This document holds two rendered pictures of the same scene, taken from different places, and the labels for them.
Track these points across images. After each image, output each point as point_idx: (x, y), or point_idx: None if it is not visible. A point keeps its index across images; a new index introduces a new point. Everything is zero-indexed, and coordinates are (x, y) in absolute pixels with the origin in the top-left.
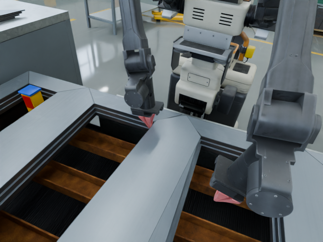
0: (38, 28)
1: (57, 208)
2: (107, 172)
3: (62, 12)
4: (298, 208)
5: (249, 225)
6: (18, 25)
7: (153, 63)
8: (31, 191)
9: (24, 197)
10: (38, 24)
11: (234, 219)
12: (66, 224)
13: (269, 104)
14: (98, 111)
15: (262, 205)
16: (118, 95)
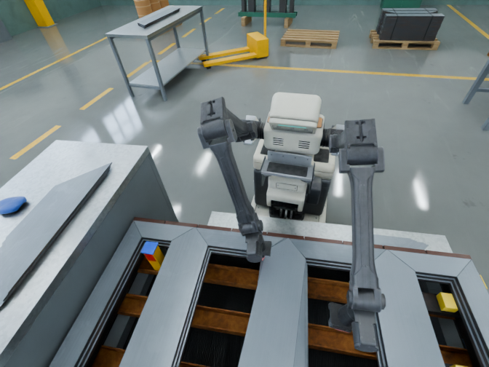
0: (130, 178)
1: (199, 338)
2: (228, 293)
3: (143, 150)
4: (388, 308)
5: None
6: (118, 187)
7: (262, 226)
8: None
9: None
10: (129, 175)
11: None
12: (212, 350)
13: (357, 296)
14: (212, 250)
15: (363, 349)
16: (213, 212)
